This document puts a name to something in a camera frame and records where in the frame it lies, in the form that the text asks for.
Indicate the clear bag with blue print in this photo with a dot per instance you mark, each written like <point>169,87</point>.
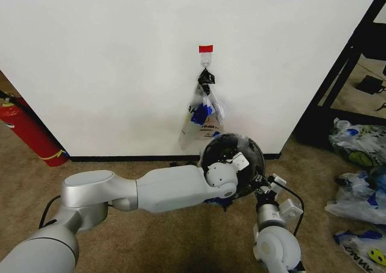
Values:
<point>359,197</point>

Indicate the black metal shelf frame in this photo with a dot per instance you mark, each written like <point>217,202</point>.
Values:
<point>337,74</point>

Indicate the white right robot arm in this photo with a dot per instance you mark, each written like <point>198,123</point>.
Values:
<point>276,246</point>

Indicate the round black trash bin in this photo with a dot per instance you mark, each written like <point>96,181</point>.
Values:
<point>250,161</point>

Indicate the red tape strip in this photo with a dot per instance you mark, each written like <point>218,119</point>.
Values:
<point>205,48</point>

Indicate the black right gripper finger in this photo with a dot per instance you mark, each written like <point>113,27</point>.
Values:
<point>271,182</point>
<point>260,182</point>

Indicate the clear printed garbage bag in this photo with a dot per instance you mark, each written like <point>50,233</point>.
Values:
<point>200,116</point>

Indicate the black power adapter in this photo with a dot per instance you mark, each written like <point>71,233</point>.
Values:
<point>369,84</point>

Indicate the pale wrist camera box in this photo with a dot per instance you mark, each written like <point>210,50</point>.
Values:
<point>279,182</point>

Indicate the white wall hook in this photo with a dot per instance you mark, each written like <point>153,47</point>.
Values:
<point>206,59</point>

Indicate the clear bag with green print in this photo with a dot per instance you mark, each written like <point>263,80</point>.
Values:
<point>359,143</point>

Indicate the red fire extinguisher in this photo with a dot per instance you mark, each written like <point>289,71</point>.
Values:
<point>30,131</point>

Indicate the blue plastic bag scrap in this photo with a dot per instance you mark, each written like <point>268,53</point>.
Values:
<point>218,202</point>

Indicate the clear bag with yellow print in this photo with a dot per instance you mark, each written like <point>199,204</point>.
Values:
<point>363,250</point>

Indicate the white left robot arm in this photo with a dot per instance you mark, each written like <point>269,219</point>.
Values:
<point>169,188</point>

